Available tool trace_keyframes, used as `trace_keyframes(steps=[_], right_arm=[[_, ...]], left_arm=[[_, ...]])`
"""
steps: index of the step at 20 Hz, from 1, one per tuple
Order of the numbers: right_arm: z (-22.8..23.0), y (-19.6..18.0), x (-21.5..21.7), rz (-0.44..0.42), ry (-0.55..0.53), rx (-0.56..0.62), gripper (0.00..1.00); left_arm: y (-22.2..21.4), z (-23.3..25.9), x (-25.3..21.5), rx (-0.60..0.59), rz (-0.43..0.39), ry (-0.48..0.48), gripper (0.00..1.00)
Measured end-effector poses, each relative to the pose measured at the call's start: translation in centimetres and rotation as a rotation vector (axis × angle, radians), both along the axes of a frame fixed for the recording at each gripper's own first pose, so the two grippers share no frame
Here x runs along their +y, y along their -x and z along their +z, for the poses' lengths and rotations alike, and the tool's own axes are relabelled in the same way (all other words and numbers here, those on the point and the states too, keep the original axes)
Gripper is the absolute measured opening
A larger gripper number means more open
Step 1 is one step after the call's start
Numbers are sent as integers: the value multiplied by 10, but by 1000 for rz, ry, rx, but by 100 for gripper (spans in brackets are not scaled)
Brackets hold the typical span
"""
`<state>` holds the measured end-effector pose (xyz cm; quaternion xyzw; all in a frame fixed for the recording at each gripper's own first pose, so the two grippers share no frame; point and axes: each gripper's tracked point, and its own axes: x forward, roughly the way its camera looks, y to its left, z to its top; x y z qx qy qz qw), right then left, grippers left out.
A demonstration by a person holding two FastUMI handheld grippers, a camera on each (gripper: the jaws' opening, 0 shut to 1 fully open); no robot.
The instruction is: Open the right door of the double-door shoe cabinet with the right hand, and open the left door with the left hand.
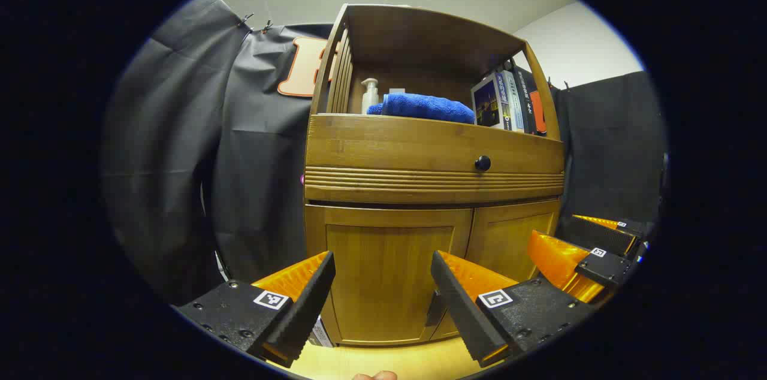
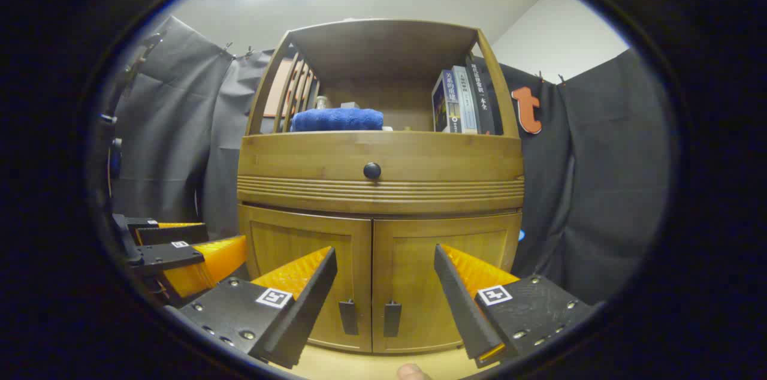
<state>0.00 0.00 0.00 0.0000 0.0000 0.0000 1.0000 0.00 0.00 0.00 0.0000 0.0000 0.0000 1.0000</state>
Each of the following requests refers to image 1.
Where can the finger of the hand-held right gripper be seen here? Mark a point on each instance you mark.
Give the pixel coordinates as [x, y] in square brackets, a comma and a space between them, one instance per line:
[602, 269]
[599, 236]

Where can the white pump bottle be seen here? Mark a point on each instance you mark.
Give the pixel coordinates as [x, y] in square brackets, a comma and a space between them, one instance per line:
[370, 98]

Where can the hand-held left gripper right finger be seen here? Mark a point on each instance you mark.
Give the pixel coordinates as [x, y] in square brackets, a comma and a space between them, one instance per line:
[458, 308]

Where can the book with night-city cover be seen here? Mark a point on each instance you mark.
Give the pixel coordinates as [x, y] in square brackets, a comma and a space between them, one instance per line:
[488, 103]

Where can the blue folded towel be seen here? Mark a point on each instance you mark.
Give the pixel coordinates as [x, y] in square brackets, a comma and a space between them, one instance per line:
[425, 107]

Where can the round black drawer knob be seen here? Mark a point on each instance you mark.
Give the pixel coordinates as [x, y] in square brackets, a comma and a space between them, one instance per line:
[483, 163]

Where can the wooden cabinet door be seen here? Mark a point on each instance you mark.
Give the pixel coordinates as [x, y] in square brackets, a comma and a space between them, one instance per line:
[383, 272]
[509, 236]

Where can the wooden double-door shoe cabinet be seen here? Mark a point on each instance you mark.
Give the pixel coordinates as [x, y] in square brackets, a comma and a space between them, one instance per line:
[419, 140]

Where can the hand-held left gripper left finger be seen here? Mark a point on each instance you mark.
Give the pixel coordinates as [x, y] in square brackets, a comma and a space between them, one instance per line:
[305, 302]

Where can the light grey book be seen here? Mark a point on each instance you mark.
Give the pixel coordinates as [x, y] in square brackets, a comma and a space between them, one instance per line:
[515, 104]

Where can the wooden ribbed cabinet drawer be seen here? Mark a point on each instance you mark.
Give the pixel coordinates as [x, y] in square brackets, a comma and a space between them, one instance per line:
[407, 146]

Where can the black backdrop cloth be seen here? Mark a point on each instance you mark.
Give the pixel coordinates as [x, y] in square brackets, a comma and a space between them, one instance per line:
[180, 158]

